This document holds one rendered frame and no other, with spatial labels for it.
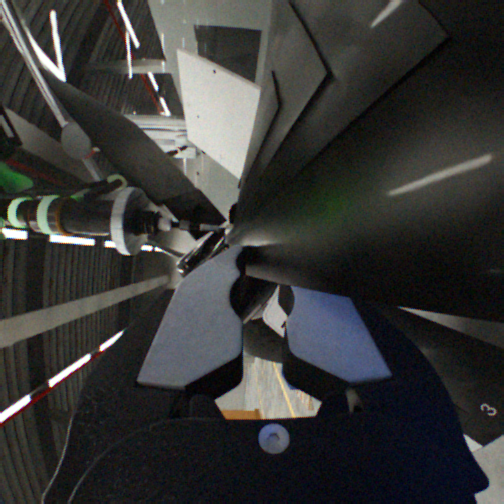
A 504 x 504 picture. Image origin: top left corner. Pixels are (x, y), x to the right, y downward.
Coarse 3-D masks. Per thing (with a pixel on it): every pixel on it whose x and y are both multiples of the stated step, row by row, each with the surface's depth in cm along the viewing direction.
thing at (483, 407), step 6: (480, 402) 15; (486, 402) 15; (492, 402) 15; (474, 408) 16; (480, 408) 15; (486, 408) 15; (492, 408) 15; (498, 408) 14; (480, 414) 15; (486, 414) 15; (492, 414) 15; (498, 414) 14; (492, 420) 14
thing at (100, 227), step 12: (72, 204) 21; (84, 204) 22; (96, 204) 22; (108, 204) 23; (60, 216) 21; (72, 216) 21; (84, 216) 21; (96, 216) 21; (108, 216) 21; (132, 216) 22; (144, 216) 22; (156, 216) 23; (72, 228) 22; (84, 228) 22; (96, 228) 22; (108, 228) 22; (132, 228) 22; (144, 228) 22; (156, 228) 23
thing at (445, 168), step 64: (320, 0) 5; (384, 0) 3; (448, 0) 2; (320, 64) 5; (384, 64) 3; (448, 64) 3; (256, 128) 11; (320, 128) 6; (384, 128) 4; (448, 128) 3; (256, 192) 11; (320, 192) 6; (384, 192) 4; (448, 192) 3; (256, 256) 11; (320, 256) 6; (384, 256) 4; (448, 256) 3
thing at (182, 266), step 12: (228, 216) 36; (204, 240) 30; (216, 240) 28; (192, 252) 28; (204, 252) 27; (216, 252) 27; (180, 264) 28; (192, 264) 26; (252, 288) 27; (264, 288) 28; (276, 288) 30; (252, 300) 27; (264, 300) 29; (240, 312) 26
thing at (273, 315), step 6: (276, 294) 29; (270, 300) 30; (276, 300) 29; (270, 306) 30; (276, 306) 29; (264, 312) 30; (270, 312) 30; (276, 312) 29; (282, 312) 29; (264, 318) 30; (270, 318) 30; (276, 318) 29; (282, 318) 29; (270, 324) 29; (276, 324) 29; (276, 330) 29; (282, 330) 29; (282, 336) 29
